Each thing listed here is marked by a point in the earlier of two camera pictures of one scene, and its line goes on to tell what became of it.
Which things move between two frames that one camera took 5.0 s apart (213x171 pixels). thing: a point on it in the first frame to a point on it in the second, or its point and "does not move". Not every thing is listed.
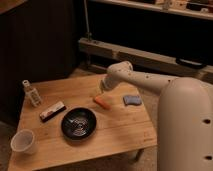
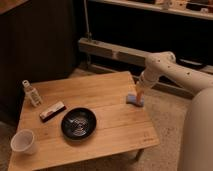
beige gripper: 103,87 to 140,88
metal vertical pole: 87,34 does not move
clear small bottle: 32,93 does not move
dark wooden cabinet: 39,40 does not move
